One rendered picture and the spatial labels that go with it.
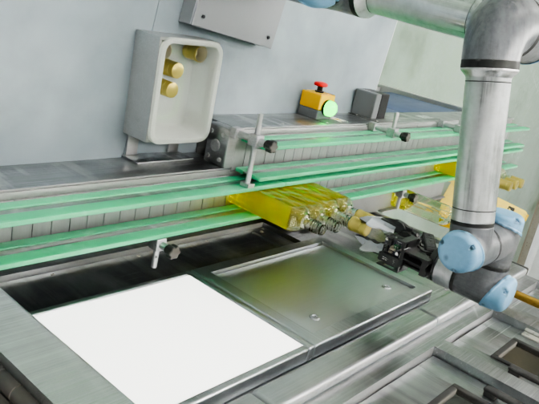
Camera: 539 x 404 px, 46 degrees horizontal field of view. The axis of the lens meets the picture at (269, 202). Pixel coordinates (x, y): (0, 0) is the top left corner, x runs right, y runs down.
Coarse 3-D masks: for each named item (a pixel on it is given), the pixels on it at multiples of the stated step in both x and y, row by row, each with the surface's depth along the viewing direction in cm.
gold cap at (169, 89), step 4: (164, 80) 136; (164, 84) 135; (168, 84) 135; (172, 84) 135; (160, 88) 136; (164, 88) 135; (168, 88) 135; (172, 88) 136; (176, 88) 137; (160, 92) 136; (164, 92) 135; (168, 92) 135; (172, 92) 136; (176, 92) 137; (168, 96) 136; (172, 96) 136
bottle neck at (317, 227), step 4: (308, 216) 140; (304, 220) 139; (308, 220) 139; (312, 220) 139; (316, 220) 138; (304, 224) 139; (308, 224) 139; (312, 224) 138; (316, 224) 138; (320, 224) 137; (324, 224) 138; (308, 228) 139; (312, 228) 138; (316, 228) 137; (320, 228) 137; (324, 228) 139; (316, 232) 138; (320, 232) 139; (324, 232) 139
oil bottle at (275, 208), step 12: (252, 192) 146; (264, 192) 146; (276, 192) 148; (240, 204) 149; (252, 204) 147; (264, 204) 144; (276, 204) 142; (288, 204) 141; (300, 204) 143; (264, 216) 145; (276, 216) 142; (288, 216) 140; (300, 216) 139; (288, 228) 141; (300, 228) 141
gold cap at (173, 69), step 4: (164, 60) 136; (168, 60) 136; (164, 64) 135; (168, 64) 135; (172, 64) 134; (176, 64) 134; (180, 64) 135; (164, 68) 135; (168, 68) 134; (172, 68) 134; (176, 68) 135; (180, 68) 135; (164, 72) 136; (168, 72) 135; (172, 72) 134; (176, 72) 135; (180, 72) 136; (172, 76) 135; (176, 76) 135; (180, 76) 136
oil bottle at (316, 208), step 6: (282, 192) 149; (288, 192) 150; (294, 192) 152; (294, 198) 147; (300, 198) 148; (306, 198) 149; (306, 204) 145; (312, 204) 145; (318, 204) 146; (312, 210) 144; (318, 210) 144; (324, 210) 146; (312, 216) 144; (318, 216) 144
